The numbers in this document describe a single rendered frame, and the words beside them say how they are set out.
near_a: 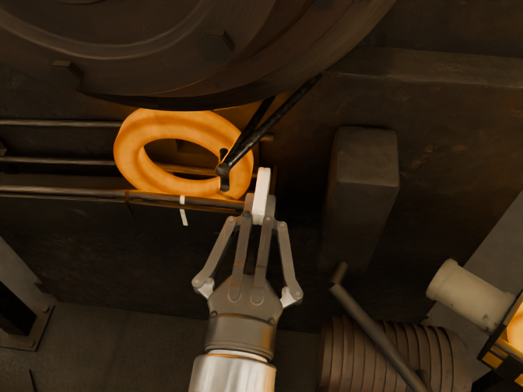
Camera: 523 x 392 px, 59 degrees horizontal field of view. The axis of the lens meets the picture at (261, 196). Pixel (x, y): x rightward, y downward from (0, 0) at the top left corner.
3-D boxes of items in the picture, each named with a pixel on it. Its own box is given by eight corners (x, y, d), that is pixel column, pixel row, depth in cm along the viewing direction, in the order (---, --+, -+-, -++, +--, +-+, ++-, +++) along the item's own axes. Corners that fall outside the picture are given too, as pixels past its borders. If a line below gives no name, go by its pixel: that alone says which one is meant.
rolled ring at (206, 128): (250, 127, 53) (253, 106, 54) (93, 113, 54) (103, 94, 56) (252, 215, 67) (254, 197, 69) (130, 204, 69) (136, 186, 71)
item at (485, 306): (443, 273, 65) (453, 249, 60) (506, 311, 60) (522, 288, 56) (421, 302, 62) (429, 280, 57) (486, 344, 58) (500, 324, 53)
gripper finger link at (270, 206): (261, 229, 55) (286, 232, 55) (266, 194, 58) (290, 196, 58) (261, 235, 57) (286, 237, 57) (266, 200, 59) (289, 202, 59)
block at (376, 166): (317, 218, 79) (336, 117, 60) (364, 222, 78) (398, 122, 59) (314, 274, 73) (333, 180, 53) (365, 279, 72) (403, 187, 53)
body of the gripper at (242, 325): (201, 361, 52) (216, 284, 57) (276, 371, 51) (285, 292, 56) (193, 345, 46) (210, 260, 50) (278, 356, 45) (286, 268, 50)
